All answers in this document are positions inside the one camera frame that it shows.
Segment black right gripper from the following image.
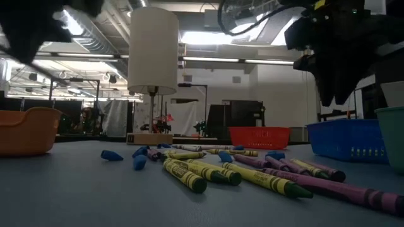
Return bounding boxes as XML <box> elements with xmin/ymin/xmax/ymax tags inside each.
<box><xmin>283</xmin><ymin>0</ymin><xmax>404</xmax><ymax>107</ymax></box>

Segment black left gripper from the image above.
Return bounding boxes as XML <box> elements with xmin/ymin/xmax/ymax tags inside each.
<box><xmin>0</xmin><ymin>0</ymin><xmax>105</xmax><ymax>66</ymax></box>

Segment yellow crayon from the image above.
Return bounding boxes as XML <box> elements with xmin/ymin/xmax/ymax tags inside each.
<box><xmin>206</xmin><ymin>148</ymin><xmax>259</xmax><ymax>158</ymax></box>
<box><xmin>184</xmin><ymin>158</ymin><xmax>243</xmax><ymax>187</ymax></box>
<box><xmin>162</xmin><ymin>160</ymin><xmax>208</xmax><ymax>194</ymax></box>
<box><xmin>162</xmin><ymin>151</ymin><xmax>208</xmax><ymax>160</ymax></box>
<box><xmin>222</xmin><ymin>161</ymin><xmax>314</xmax><ymax>199</ymax></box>
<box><xmin>166</xmin><ymin>157</ymin><xmax>230</xmax><ymax>185</ymax></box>
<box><xmin>289</xmin><ymin>158</ymin><xmax>331</xmax><ymax>180</ymax></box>

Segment whiteboard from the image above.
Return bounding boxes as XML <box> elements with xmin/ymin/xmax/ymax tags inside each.
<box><xmin>320</xmin><ymin>88</ymin><xmax>364</xmax><ymax>116</ymax></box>

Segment blue mesh basket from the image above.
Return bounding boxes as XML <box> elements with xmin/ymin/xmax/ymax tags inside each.
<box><xmin>306</xmin><ymin>119</ymin><xmax>389</xmax><ymax>165</ymax></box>

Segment white container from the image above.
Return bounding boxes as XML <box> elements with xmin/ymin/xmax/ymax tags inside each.
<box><xmin>380</xmin><ymin>81</ymin><xmax>404</xmax><ymax>108</ymax></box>

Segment ceiling light strip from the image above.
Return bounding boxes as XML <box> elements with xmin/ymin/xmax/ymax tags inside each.
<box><xmin>34</xmin><ymin>52</ymin><xmax>121</xmax><ymax>63</ymax></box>
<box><xmin>244</xmin><ymin>59</ymin><xmax>296</xmax><ymax>66</ymax></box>
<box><xmin>182</xmin><ymin>55</ymin><xmax>241</xmax><ymax>63</ymax></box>

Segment grey box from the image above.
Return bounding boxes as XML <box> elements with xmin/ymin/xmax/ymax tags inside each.
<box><xmin>289</xmin><ymin>126</ymin><xmax>311</xmax><ymax>143</ymax></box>

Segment green plastic bin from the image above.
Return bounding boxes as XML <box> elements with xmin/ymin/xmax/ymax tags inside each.
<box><xmin>374</xmin><ymin>106</ymin><xmax>404</xmax><ymax>176</ymax></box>

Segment red mesh basket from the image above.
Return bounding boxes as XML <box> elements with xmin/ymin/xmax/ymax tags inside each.
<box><xmin>229</xmin><ymin>126</ymin><xmax>292</xmax><ymax>151</ymax></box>

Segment black cabinet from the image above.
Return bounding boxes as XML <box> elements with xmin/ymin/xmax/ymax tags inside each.
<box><xmin>206</xmin><ymin>100</ymin><xmax>266</xmax><ymax>141</ymax></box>

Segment orange plastic bin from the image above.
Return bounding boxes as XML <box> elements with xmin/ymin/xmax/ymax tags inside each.
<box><xmin>0</xmin><ymin>106</ymin><xmax>63</xmax><ymax>158</ymax></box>

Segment grey hanging cloth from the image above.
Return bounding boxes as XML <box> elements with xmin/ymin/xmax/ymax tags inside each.
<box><xmin>101</xmin><ymin>99</ymin><xmax>129</xmax><ymax>139</ymax></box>

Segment white shade wooden base lamp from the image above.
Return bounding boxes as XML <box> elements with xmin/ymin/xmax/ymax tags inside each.
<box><xmin>126</xmin><ymin>6</ymin><xmax>180</xmax><ymax>146</ymax></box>

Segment grey ceiling unit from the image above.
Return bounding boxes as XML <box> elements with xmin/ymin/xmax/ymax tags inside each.
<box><xmin>203</xmin><ymin>8</ymin><xmax>229</xmax><ymax>31</ymax></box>

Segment dark device with green lights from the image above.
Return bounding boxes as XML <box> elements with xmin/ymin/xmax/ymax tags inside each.
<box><xmin>193</xmin><ymin>119</ymin><xmax>210</xmax><ymax>137</ymax></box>

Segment white hanging sheet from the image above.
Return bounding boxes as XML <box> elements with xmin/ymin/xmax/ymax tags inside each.
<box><xmin>166</xmin><ymin>100</ymin><xmax>199</xmax><ymax>137</ymax></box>

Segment silver ceiling duct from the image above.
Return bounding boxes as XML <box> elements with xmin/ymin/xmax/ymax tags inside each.
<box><xmin>61</xmin><ymin>8</ymin><xmax>132</xmax><ymax>56</ymax></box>

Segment black table frame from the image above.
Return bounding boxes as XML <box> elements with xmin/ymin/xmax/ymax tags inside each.
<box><xmin>53</xmin><ymin>134</ymin><xmax>316</xmax><ymax>146</ymax></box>

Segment black camera stand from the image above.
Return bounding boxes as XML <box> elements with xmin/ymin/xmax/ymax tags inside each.
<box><xmin>177</xmin><ymin>82</ymin><xmax>209</xmax><ymax>127</ymax></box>

